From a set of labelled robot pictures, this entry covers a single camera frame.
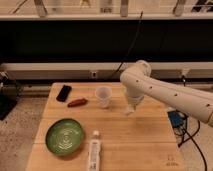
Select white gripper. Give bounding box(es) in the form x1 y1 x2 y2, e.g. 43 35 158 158
125 89 144 110

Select white sponge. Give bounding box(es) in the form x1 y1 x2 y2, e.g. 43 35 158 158
124 105 135 116

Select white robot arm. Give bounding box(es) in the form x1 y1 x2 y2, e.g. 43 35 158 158
120 60 213 127

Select white ceramic cup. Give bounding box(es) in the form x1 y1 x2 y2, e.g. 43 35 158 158
95 86 112 108

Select blue connector box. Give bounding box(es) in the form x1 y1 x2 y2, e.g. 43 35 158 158
168 111 183 128

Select brown sausage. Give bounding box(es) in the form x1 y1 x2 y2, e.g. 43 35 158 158
67 98 88 107

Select black phone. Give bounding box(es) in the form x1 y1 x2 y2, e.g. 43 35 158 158
56 85 72 102

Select white tube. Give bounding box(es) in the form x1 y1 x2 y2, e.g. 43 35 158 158
87 130 101 171

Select green plate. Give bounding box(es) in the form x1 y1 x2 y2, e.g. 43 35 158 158
45 118 85 156

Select black equipment at left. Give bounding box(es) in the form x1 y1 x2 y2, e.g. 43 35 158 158
0 71 21 121

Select white wall outlet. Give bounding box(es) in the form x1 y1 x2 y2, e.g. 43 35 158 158
91 71 98 78

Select black hanging cable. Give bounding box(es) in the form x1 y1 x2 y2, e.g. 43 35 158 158
102 10 145 82

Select black floor cables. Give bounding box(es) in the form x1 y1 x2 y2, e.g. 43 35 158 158
174 75 209 171

